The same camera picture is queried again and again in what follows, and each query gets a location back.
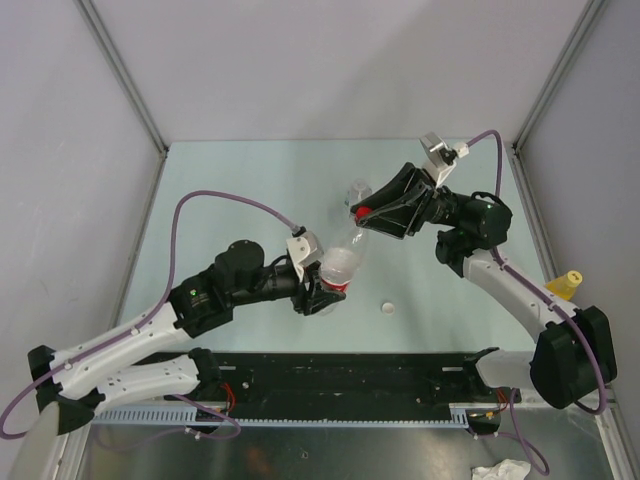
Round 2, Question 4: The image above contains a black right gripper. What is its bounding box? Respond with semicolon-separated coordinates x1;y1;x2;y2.
352;161;473;238

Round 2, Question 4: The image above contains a red label water bottle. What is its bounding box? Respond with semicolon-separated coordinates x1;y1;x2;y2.
319;221;369;293

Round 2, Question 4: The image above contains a red bottle cap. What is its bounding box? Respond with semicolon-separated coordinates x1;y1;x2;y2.
354;206;372;222

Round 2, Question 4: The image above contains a blue white label water bottle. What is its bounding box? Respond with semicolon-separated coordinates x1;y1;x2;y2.
344;179;372;210

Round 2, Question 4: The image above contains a white bottle cap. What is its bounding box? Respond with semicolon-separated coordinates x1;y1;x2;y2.
381;302;396;315

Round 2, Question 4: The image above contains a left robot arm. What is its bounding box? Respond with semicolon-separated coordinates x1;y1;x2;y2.
28;235;325;435

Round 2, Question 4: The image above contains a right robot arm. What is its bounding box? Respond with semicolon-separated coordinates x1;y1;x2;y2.
350;163;617;415

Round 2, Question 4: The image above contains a yellow juice bottle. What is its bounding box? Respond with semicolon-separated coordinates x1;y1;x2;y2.
545;270;583;301

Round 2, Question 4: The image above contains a crumpled white tissue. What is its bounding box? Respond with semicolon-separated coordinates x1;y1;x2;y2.
471;459;531;480

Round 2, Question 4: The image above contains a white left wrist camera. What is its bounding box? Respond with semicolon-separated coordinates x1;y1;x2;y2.
286;230;324;282

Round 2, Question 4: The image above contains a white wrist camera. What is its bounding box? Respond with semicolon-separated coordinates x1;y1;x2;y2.
286;230;324;282
419;132;469;188

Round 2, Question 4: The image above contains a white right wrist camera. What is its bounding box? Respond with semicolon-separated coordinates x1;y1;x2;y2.
419;132;469;188

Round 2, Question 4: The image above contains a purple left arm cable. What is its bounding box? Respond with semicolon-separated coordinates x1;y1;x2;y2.
0;191;306;440

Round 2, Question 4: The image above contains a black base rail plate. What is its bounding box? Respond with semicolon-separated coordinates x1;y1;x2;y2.
189;353;513;423

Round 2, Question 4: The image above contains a grey slotted cable duct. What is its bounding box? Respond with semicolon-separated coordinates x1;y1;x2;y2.
92;404;474;431

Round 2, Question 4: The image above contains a right aluminium frame post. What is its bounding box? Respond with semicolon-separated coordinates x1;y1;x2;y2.
512;0;610;151

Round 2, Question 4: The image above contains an aluminium frame post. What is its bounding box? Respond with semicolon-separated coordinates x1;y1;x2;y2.
512;0;610;151
73;0;169;157

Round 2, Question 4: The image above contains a left aluminium frame post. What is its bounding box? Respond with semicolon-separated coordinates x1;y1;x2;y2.
73;0;169;157

